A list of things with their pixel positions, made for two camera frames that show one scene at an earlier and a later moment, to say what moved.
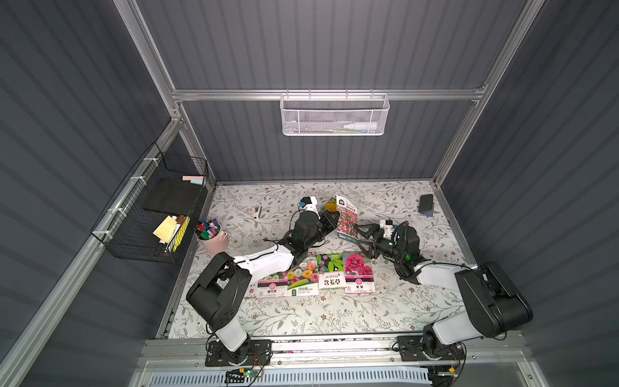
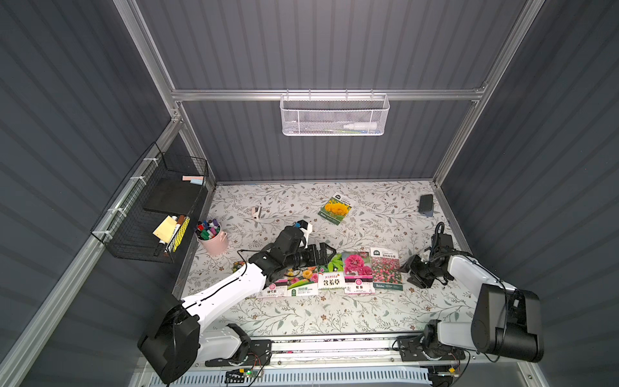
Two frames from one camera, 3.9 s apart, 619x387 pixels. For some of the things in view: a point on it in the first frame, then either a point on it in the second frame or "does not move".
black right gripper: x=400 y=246 -> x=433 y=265
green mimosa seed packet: x=331 y=271 does not move
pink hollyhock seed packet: x=359 y=273 does not move
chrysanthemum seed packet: x=274 y=285 does not move
